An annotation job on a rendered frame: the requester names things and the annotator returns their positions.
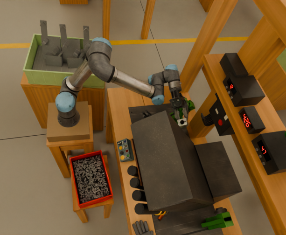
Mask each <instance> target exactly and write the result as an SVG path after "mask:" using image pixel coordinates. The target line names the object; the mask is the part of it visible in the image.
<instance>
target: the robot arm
mask: <svg viewBox="0 0 286 235"><path fill-rule="evenodd" d="M111 53H112V45H111V43H110V42H109V41H108V40H107V39H105V38H102V37H97V38H94V39H93V40H92V42H91V46H90V48H89V49H88V51H87V52H86V53H85V59H84V60H83V62H82V63H81V64H80V66H79V67H78V68H77V70H76V71H75V72H74V74H73V75H71V76H67V77H65V78H64V79H63V81H62V86H61V89H60V93H59V94H58V95H57V97H56V107H57V110H58V116H57V119H58V122H59V124H60V125H61V126H63V127H73V126H75V125H77V124H78V122H79V120H80V115H79V112H78V111H77V110H76V102H77V96H78V93H79V91H80V90H81V89H82V88H83V83H84V82H85V81H86V80H87V79H88V78H89V77H90V75H91V74H92V73H93V74H94V75H95V76H96V77H98V78H99V79H101V80H102V81H104V82H107V83H110V82H112V83H114V84H117V85H119V86H121V87H124V88H126V89H129V90H131V91H134V92H136V93H138V94H141V95H143V96H146V97H148V98H150V99H152V103H153V104H155V105H161V104H163V103H164V97H165V96H164V83H167V82H168V86H169V90H170V93H171V96H172V99H170V100H169V101H170V106H171V108H173V113H174V117H175V118H176V120H179V119H180V112H179V111H178V109H179V108H183V110H182V112H183V115H184V117H185V118H186V119H187V120H188V105H187V102H186V101H185V99H184V97H183V95H182V94H181V93H179V92H180V91H182V89H181V82H180V77H179V71H178V68H177V65H175V64H170V65H168V66H166V67H165V71H162V72H159V73H156V74H152V75H150V76H149V77H148V83H149V84H148V83H146V82H144V81H141V80H139V79H137V78H135V77H132V76H130V75H128V74H126V73H124V72H121V71H119V70H117V69H116V67H115V66H112V65H111V64H110V60H111Z"/></svg>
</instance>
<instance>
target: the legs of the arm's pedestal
mask: <svg viewBox="0 0 286 235"><path fill-rule="evenodd" d="M49 149H50V151H51V153H52V155H53V157H54V159H55V161H56V163H57V165H58V167H59V169H60V171H61V173H62V175H63V177H64V178H70V177H71V172H70V165H69V164H68V155H71V150H78V149H84V153H85V154H86V153H90V152H94V145H93V144H85V145H68V146H56V147H49Z"/></svg>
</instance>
